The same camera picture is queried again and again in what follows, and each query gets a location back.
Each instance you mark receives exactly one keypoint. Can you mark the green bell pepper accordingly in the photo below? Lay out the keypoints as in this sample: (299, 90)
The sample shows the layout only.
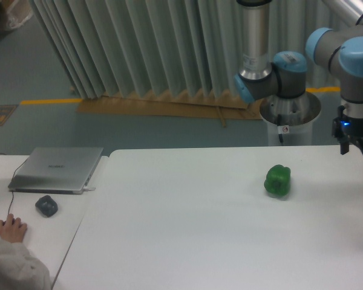
(278, 181)

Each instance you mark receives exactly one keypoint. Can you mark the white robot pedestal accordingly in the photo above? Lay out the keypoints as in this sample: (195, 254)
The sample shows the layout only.
(290, 121)

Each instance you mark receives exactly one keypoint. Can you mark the black computer mouse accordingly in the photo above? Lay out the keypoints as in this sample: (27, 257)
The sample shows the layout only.
(11, 220)

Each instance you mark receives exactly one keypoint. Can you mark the clear plastic bag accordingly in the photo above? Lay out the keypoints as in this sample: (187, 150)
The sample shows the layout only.
(14, 14)

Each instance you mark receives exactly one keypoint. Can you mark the black earbuds case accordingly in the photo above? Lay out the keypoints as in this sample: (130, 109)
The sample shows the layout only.
(47, 206)

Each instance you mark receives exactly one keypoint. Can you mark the pale green pleated curtain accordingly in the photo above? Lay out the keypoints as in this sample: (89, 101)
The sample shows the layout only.
(111, 47)

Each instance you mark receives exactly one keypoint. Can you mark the grey sleeved forearm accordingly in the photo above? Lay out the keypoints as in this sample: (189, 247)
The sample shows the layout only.
(19, 269)

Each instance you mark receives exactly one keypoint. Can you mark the silver closed laptop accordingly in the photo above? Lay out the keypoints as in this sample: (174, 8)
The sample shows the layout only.
(58, 170)

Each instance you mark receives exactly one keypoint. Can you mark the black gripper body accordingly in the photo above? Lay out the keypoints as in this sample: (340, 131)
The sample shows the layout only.
(346, 126)

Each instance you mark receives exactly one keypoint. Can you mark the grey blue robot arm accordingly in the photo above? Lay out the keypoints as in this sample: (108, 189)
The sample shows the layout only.
(280, 83)

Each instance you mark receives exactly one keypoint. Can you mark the white usb plug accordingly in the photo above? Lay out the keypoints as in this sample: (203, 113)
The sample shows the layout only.
(88, 189)

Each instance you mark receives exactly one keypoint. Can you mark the person's right hand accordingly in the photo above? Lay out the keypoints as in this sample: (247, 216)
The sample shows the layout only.
(15, 233)

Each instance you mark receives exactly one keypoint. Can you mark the brown cardboard sheet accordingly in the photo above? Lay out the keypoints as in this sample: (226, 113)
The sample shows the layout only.
(225, 107)

